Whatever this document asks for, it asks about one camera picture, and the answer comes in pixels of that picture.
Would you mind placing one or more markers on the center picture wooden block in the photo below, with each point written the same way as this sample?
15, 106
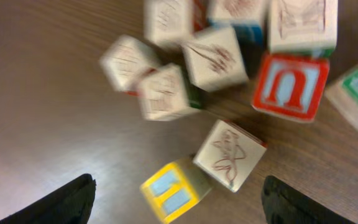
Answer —
214, 60

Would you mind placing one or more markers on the red letter U block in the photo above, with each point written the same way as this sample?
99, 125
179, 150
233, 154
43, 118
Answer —
291, 87

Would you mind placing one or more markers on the yellow letter wooden block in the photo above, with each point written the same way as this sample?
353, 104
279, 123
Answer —
175, 188

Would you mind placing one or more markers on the top right green sided block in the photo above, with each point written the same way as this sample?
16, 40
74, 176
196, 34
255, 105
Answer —
303, 27

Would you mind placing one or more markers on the teal sided picture block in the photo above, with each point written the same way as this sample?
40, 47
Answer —
229, 154

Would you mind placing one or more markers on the red edged picture block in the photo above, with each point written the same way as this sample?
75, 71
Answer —
167, 94

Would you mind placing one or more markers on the top blue sided block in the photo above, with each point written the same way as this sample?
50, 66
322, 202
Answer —
247, 17

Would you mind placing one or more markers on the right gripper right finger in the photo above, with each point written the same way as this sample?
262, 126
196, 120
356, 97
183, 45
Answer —
282, 204

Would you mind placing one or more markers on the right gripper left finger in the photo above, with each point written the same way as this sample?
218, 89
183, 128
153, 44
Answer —
71, 203

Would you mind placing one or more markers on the upper left picture block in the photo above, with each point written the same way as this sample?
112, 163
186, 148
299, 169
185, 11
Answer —
168, 23

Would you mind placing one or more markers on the leftmost plain wooden block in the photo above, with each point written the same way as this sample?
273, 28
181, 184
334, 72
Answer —
127, 62

